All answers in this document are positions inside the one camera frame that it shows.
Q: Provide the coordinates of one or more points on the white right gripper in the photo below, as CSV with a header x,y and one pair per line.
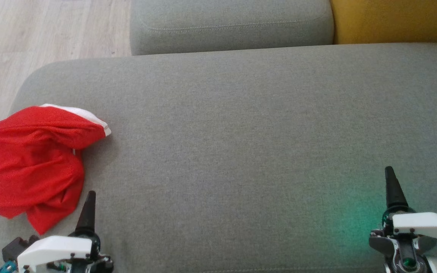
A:
x,y
419,225

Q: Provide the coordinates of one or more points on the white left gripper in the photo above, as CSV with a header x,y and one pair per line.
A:
x,y
55,252

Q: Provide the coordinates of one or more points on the red shorts with white hem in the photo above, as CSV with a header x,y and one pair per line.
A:
x,y
32,159

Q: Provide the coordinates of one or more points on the yellow sofa cushion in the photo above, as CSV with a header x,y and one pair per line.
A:
x,y
393,19

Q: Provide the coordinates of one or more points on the grey sofa cushion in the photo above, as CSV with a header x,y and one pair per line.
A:
x,y
233,22

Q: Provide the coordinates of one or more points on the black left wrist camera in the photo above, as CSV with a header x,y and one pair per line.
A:
x,y
15,248

